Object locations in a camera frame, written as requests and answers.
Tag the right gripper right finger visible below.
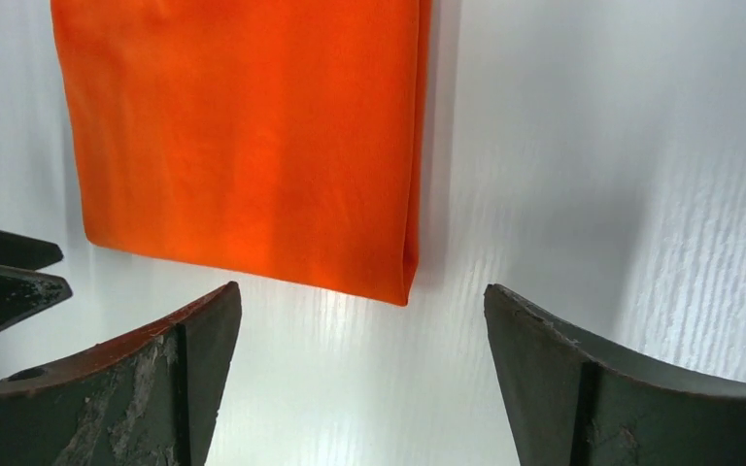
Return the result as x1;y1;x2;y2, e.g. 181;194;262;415
484;284;746;465

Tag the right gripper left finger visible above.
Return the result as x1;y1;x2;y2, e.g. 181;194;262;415
0;282;242;465

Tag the orange t shirt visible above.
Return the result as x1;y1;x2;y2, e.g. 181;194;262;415
51;1;432;306

